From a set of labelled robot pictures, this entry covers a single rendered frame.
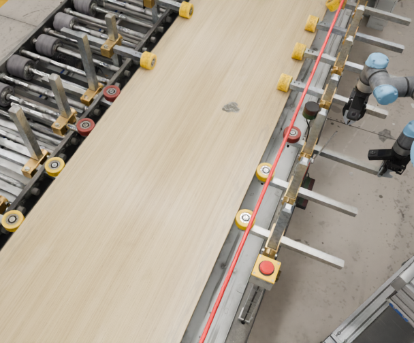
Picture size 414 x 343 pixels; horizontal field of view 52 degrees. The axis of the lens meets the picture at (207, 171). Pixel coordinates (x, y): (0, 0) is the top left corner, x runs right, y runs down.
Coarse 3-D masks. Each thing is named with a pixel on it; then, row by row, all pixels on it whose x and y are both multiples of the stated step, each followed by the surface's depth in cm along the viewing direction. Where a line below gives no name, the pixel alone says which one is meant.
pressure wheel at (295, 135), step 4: (292, 128) 196; (296, 128) 196; (284, 132) 194; (292, 132) 194; (296, 132) 195; (300, 132) 194; (284, 136) 195; (292, 136) 193; (296, 136) 193; (300, 136) 194; (288, 140) 194; (292, 140) 193; (296, 140) 194
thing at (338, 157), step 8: (288, 144) 200; (296, 144) 198; (320, 152) 195; (328, 152) 195; (336, 152) 195; (336, 160) 195; (344, 160) 193; (352, 160) 193; (360, 168) 193; (368, 168) 191; (376, 168) 191
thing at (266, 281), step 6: (258, 258) 126; (264, 258) 126; (258, 264) 125; (276, 264) 125; (258, 270) 124; (276, 270) 124; (252, 276) 125; (258, 276) 123; (264, 276) 123; (270, 276) 123; (252, 282) 128; (258, 282) 126; (264, 282) 124; (270, 282) 123; (264, 288) 128; (270, 288) 126
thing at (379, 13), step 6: (348, 6) 242; (354, 6) 241; (366, 6) 241; (366, 12) 241; (372, 12) 239; (378, 12) 238; (384, 12) 238; (384, 18) 239; (390, 18) 238; (396, 18) 237; (402, 18) 236; (408, 18) 236; (408, 24) 237
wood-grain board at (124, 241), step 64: (192, 0) 247; (256, 0) 249; (320, 0) 252; (192, 64) 217; (256, 64) 219; (128, 128) 192; (192, 128) 194; (256, 128) 195; (64, 192) 172; (128, 192) 174; (192, 192) 175; (0, 256) 156; (64, 256) 157; (128, 256) 159; (192, 256) 160; (0, 320) 144; (64, 320) 145; (128, 320) 146
